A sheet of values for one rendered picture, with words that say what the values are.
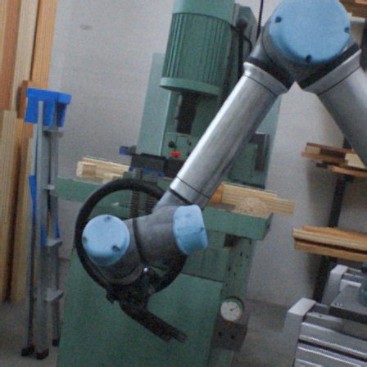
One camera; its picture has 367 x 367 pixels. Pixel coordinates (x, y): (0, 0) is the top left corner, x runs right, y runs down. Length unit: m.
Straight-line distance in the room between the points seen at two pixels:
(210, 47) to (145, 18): 2.53
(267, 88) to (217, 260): 0.63
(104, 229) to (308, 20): 0.45
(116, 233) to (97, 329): 0.81
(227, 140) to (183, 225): 0.19
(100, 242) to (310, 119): 3.15
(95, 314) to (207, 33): 0.85
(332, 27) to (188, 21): 0.81
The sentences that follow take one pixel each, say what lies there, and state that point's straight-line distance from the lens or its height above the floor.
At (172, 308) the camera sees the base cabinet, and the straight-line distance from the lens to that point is 1.59.
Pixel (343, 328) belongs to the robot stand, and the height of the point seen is 0.77.
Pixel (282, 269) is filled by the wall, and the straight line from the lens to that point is 4.03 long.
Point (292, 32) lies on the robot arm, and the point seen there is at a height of 1.26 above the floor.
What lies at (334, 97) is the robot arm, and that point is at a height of 1.18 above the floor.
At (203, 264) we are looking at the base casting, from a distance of 1.54.
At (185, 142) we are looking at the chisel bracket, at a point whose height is 1.05.
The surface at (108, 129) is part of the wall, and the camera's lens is 4.12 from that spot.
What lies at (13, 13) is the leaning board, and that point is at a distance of 3.28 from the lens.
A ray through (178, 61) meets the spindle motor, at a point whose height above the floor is 1.27.
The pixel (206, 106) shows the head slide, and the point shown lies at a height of 1.17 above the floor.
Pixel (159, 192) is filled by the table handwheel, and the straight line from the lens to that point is 1.35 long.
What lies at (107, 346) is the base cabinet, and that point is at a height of 0.45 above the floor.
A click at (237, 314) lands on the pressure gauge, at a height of 0.65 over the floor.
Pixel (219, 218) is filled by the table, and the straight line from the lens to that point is 1.51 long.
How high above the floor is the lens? 1.09
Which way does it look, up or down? 5 degrees down
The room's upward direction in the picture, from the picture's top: 10 degrees clockwise
